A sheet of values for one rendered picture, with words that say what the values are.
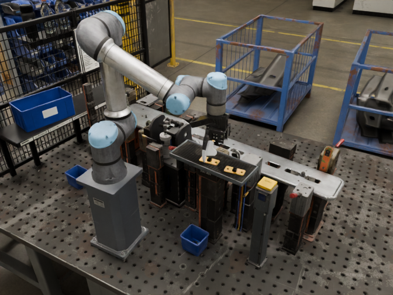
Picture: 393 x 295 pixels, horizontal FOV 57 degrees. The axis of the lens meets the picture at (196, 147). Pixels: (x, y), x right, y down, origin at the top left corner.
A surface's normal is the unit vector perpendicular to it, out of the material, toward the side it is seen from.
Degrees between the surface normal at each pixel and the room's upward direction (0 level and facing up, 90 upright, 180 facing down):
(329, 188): 0
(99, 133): 7
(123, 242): 90
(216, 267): 0
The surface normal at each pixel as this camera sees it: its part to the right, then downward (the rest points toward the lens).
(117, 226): 0.29, 0.53
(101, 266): 0.00, -0.83
